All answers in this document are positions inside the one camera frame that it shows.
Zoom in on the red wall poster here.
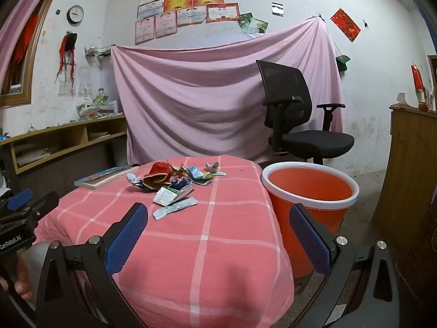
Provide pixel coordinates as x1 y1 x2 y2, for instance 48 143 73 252
330 8 362 43

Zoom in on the pale landscape photo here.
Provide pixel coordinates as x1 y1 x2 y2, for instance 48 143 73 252
251 19 269 35

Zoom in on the black office chair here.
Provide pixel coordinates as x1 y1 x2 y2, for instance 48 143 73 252
256 60 356 166

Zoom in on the paper wall calendar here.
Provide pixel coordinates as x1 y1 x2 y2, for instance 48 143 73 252
58 66 90 97

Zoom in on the group of wall certificates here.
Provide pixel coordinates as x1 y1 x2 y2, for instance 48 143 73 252
135 0 258 45

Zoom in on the silver wrapper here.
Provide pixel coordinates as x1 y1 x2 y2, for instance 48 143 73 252
126 173 144 189

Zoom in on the wooden shelf desk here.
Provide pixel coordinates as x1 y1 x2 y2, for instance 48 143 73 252
0 114 128 209

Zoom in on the person's left hand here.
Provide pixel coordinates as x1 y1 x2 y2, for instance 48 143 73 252
14 263 35 300

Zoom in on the pink hanging sheet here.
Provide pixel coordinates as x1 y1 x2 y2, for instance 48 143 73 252
111 16 346 166

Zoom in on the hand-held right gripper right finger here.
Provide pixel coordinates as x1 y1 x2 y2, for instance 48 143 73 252
287 203 400 328

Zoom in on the wooden cabinet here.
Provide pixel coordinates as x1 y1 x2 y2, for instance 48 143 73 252
370 104 437 243

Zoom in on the round wall clock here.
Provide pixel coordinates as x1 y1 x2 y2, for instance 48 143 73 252
66 5 85 24

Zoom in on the glass jar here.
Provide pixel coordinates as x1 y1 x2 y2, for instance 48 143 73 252
93 88 109 106

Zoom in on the blue cartoon book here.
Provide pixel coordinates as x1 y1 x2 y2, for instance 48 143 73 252
74 166 137 190

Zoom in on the blue green wrapper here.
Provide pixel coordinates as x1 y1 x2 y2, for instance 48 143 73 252
187 165 214 186

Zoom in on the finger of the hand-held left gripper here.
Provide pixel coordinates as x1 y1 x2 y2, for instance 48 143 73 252
15 191 61 233
7 189 34 211

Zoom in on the red tassel ornament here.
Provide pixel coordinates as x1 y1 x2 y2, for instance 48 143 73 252
55 31 78 86

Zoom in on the red hanging ornament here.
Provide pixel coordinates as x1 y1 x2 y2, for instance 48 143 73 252
411 63 424 91

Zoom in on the wooden window frame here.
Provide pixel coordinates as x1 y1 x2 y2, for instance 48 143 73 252
0 0 67 108

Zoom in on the pile of papers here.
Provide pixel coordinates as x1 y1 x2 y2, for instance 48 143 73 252
15 147 52 168

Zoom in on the small blue wrapper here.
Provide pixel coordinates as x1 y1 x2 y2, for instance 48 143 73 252
170 177 194 191

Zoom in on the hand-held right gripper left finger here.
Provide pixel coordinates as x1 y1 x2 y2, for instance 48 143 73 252
36 202 149 328

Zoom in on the olive gold wrapper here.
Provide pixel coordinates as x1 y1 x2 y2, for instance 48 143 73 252
167 159 189 178

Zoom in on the green plant photo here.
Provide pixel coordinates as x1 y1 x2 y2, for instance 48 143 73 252
238 13 255 33

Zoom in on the wire wall shelf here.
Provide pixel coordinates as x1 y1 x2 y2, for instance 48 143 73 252
84 44 115 58

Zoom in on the pink checked blanket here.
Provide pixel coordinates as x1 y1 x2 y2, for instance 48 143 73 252
32 155 295 328

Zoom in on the wooden door frame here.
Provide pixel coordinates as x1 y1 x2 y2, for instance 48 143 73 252
427 55 437 112

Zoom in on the pink curtain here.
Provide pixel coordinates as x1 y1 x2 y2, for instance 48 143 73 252
0 0 62 86

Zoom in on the long white wrapper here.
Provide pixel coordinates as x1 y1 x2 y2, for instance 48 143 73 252
152 197 199 220

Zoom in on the orange plastic bin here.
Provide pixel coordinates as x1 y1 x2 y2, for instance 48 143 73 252
262 162 360 279

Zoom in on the red gold wrapper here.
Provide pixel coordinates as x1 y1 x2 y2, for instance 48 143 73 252
143 162 175 192

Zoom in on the stack of books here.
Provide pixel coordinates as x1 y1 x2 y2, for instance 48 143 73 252
77 100 123 121

